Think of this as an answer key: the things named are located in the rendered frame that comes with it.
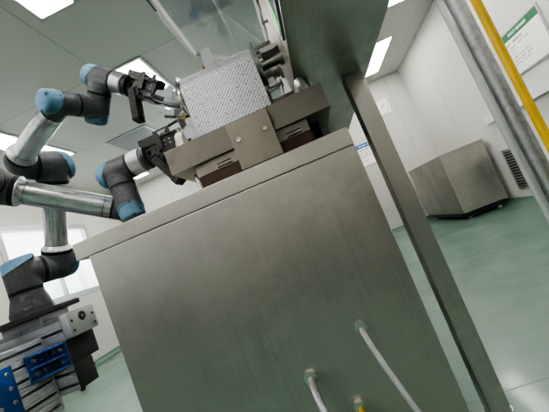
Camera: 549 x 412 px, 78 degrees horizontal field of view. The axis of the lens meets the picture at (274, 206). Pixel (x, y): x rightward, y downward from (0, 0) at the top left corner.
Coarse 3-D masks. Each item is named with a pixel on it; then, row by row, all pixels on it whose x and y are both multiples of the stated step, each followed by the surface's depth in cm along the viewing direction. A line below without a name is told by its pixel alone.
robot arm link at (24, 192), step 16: (16, 176) 101; (16, 192) 99; (32, 192) 101; (48, 192) 103; (64, 192) 104; (80, 192) 107; (48, 208) 105; (64, 208) 105; (80, 208) 106; (96, 208) 107; (112, 208) 108
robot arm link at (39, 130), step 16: (48, 96) 100; (64, 96) 103; (80, 96) 108; (48, 112) 102; (64, 112) 105; (80, 112) 109; (32, 128) 109; (48, 128) 109; (16, 144) 115; (32, 144) 113; (16, 160) 118; (32, 160) 122; (32, 176) 127
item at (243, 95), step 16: (240, 80) 99; (256, 80) 98; (208, 96) 100; (224, 96) 99; (240, 96) 98; (256, 96) 98; (192, 112) 100; (208, 112) 100; (224, 112) 99; (240, 112) 98; (208, 128) 99
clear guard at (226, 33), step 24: (168, 0) 148; (192, 0) 145; (216, 0) 142; (240, 0) 140; (192, 24) 165; (216, 24) 162; (240, 24) 158; (192, 48) 192; (216, 48) 187; (240, 48) 183
